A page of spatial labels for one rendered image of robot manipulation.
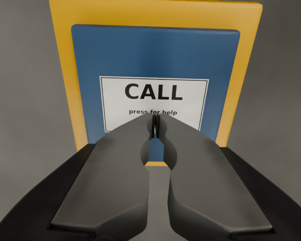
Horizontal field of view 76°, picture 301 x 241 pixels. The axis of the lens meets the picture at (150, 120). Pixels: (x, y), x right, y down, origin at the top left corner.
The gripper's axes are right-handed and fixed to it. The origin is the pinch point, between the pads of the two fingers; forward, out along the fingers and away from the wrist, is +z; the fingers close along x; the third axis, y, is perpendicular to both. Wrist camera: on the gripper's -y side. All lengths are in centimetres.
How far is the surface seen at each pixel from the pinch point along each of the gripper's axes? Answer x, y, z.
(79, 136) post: -6.1, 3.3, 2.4
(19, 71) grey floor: -73, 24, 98
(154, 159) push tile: 0.1, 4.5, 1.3
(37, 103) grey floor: -68, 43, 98
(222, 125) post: 5.5, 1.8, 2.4
